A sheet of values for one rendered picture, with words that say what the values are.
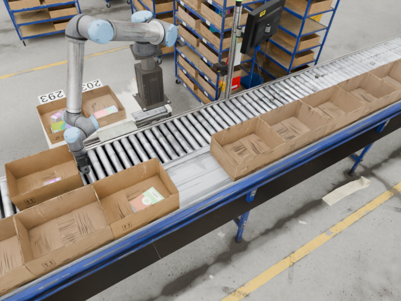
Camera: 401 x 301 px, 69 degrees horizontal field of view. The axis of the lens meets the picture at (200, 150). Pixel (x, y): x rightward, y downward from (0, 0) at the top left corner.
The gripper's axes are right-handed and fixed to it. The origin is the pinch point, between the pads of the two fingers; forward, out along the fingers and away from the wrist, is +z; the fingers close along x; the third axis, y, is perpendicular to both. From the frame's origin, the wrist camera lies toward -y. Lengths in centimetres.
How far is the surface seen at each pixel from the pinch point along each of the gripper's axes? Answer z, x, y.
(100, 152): 5.3, -13.8, 19.6
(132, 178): -14.6, -21.9, -29.2
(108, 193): -10.1, -5.8, -29.3
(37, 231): -8.7, 34.7, -32.8
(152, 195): -15, -27, -47
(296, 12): -34, -243, 70
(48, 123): 4, 12, 69
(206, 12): -38, -155, 103
